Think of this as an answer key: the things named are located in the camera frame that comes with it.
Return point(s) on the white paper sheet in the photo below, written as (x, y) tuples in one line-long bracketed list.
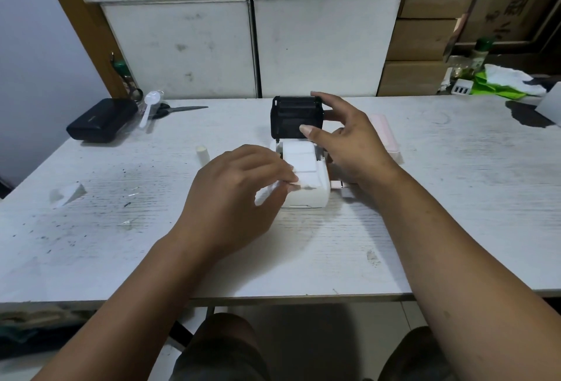
[(551, 104)]

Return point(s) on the white usb charger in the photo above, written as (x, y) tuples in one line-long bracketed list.
[(463, 86)]

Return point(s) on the person's right leg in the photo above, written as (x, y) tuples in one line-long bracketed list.
[(414, 356)]

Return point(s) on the person's right forearm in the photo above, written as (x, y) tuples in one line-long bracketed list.
[(456, 280)]

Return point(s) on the person's right hand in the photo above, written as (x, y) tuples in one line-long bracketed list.
[(357, 144)]

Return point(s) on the person's left fingers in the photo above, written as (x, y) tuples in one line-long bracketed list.
[(267, 163)]

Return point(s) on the white label paper roll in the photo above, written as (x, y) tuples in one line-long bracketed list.
[(302, 159)]

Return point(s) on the person's right thumb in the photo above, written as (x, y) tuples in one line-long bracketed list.
[(314, 133)]

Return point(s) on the person's left hand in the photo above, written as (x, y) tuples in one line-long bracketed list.
[(228, 201)]

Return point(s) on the green cloth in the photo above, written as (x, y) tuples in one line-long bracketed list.
[(495, 90)]

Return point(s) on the person's left forearm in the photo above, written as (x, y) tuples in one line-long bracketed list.
[(131, 315)]

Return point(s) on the person's left leg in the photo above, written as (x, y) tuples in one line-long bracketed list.
[(219, 350)]

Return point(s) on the white crumpled cloth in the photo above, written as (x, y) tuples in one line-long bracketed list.
[(510, 76)]

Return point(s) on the black pouch case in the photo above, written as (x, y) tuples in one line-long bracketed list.
[(103, 120)]

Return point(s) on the metal key bunch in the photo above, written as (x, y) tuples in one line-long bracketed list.
[(127, 80)]

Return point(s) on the clear glass jar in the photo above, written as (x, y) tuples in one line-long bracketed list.
[(461, 68)]

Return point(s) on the crumpled clear plastic wrap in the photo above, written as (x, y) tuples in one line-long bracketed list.
[(68, 194)]

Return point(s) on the white label printer black lid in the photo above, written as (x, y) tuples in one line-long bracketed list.
[(294, 115)]

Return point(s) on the green capped bottle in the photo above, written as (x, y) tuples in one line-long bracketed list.
[(482, 52)]

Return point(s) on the brown wooden beam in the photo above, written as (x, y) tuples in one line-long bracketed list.
[(81, 17)]

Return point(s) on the white plastic spoon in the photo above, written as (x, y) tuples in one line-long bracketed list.
[(151, 100)]

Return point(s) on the small white paper core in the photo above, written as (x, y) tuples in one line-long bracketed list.
[(202, 156)]

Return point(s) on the person's leg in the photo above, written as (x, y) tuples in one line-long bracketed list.
[(219, 350), (414, 356)]

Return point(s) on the pink label printer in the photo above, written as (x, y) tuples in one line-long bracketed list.
[(388, 135)]

